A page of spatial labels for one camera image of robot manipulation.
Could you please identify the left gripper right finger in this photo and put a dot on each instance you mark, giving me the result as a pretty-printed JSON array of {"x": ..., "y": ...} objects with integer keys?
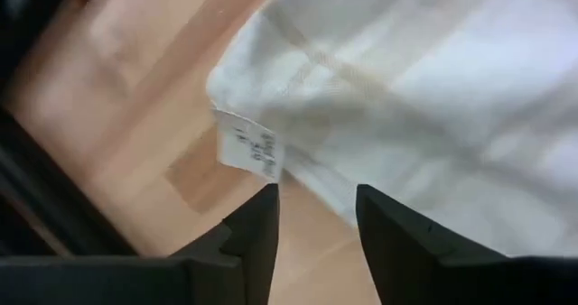
[{"x": 406, "y": 260}]

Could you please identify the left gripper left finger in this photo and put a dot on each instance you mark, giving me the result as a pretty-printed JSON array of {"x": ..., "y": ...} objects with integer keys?
[{"x": 257, "y": 242}]

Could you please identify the white towel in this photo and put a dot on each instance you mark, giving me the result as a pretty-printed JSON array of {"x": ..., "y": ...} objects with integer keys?
[{"x": 406, "y": 93}]

